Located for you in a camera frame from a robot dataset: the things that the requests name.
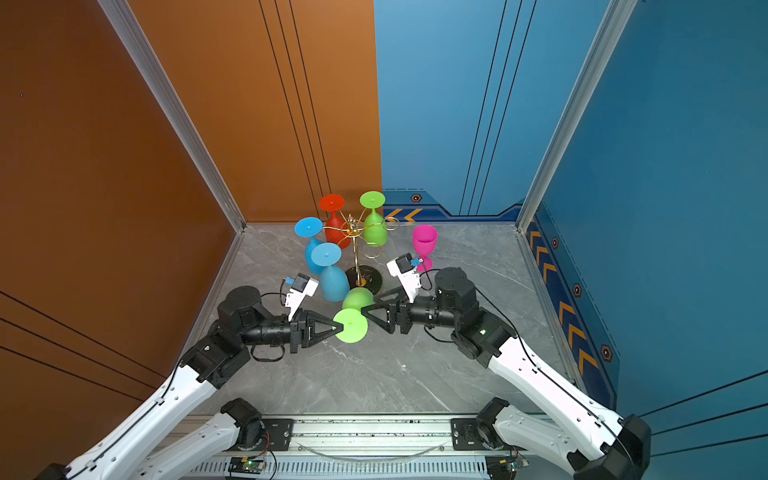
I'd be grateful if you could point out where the green circuit board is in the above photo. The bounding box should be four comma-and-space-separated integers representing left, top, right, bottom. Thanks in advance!
485, 456, 530, 480
227, 457, 268, 478

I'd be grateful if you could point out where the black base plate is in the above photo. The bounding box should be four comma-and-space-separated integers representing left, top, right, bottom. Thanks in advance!
235, 418, 295, 453
450, 417, 523, 452

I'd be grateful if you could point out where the blue wine glass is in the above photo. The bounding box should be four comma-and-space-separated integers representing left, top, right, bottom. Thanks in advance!
294, 217, 324, 276
311, 243, 350, 302

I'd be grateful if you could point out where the left aluminium corner post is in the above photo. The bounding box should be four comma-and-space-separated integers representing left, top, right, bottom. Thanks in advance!
98, 0, 247, 234

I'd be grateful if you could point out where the aluminium front rail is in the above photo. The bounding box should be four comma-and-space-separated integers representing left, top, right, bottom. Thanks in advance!
107, 412, 637, 480

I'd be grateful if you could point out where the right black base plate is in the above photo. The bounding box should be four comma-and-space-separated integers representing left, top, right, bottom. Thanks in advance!
450, 417, 523, 452

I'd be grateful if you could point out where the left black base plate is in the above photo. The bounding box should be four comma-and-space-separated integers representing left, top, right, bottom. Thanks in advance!
235, 418, 295, 453

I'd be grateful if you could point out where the right green circuit board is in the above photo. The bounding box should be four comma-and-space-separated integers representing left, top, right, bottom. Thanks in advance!
485, 456, 530, 480

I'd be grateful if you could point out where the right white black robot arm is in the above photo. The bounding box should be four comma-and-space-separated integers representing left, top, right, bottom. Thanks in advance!
362, 267, 651, 479

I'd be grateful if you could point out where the magenta wine glass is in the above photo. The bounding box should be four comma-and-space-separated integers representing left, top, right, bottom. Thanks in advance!
412, 225, 438, 272

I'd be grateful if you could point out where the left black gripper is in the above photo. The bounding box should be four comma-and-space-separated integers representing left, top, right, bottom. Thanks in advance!
240, 310, 343, 357

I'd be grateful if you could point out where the gold wine glass rack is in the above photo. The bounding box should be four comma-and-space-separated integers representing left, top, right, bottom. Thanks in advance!
341, 210, 400, 294

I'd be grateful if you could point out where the aluminium corner post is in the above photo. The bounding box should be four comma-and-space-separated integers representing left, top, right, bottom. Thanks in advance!
98, 0, 247, 234
516, 0, 638, 234

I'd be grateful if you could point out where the green wine glass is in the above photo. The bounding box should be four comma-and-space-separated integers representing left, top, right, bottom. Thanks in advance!
333, 287, 374, 344
360, 191, 388, 247

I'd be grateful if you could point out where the left green circuit board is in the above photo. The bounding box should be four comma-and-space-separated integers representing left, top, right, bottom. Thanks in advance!
227, 457, 268, 478

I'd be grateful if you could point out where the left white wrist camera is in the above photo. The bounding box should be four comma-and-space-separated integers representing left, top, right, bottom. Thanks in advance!
284, 273, 319, 322

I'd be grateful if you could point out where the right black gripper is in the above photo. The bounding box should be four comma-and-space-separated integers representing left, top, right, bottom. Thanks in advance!
363, 285, 462, 337

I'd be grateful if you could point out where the red wine glass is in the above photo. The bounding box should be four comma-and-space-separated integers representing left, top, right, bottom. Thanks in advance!
318, 194, 351, 250

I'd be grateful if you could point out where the right aluminium corner post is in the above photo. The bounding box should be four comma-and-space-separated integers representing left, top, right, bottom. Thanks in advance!
516, 0, 638, 234

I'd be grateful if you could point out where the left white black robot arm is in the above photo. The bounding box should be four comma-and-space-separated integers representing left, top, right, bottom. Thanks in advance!
38, 286, 344, 479

